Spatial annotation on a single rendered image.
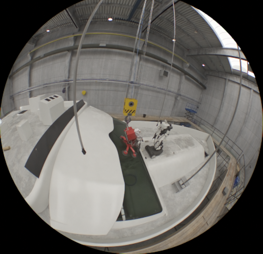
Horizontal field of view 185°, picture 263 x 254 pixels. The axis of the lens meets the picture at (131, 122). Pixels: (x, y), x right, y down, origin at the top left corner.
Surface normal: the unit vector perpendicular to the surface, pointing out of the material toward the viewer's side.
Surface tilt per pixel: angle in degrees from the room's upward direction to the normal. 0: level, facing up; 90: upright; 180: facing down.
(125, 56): 90
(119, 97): 90
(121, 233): 0
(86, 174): 19
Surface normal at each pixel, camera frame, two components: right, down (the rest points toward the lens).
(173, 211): 0.15, -0.88
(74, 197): 0.48, -0.75
